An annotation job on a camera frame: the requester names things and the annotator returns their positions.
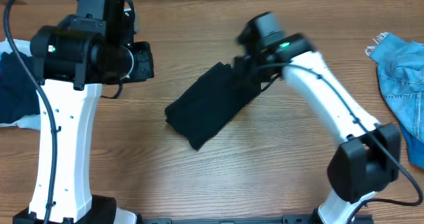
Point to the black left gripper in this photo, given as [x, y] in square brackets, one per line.
[144, 59]

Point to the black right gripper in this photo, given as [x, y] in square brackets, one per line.
[244, 63]

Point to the black t-shirt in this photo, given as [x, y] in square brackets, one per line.
[210, 103]

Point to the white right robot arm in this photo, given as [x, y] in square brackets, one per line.
[367, 153]

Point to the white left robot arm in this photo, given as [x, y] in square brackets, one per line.
[71, 67]

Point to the folded light denim garment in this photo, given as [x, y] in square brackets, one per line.
[20, 118]

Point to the folded navy garment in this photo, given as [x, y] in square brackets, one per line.
[16, 91]

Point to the blue denim jeans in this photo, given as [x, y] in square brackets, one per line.
[400, 77]

